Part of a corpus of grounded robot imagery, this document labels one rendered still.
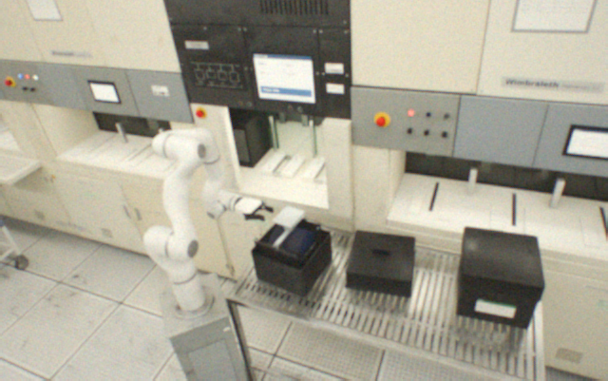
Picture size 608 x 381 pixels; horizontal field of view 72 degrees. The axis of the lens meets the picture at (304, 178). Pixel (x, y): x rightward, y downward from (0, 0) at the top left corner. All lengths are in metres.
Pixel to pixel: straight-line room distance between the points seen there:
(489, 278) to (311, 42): 1.16
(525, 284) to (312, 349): 1.40
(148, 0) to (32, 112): 1.43
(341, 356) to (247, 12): 1.93
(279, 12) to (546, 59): 1.01
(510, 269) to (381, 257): 0.53
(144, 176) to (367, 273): 1.61
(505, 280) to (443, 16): 0.99
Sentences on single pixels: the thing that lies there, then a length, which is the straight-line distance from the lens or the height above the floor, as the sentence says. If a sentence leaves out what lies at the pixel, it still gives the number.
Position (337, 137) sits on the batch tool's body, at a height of 1.34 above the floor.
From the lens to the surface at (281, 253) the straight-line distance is 1.87.
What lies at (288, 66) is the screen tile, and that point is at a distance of 1.91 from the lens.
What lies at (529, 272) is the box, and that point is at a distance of 1.82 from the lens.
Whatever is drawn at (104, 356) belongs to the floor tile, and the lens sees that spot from 3.07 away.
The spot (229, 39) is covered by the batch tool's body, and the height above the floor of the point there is 1.74.
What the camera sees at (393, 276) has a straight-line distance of 1.90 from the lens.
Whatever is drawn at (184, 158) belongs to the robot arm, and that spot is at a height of 1.46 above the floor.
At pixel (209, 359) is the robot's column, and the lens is 2.17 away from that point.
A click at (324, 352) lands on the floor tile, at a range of 2.70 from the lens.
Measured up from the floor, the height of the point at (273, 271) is 0.86.
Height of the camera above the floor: 2.25
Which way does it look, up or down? 34 degrees down
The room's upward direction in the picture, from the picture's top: 6 degrees counter-clockwise
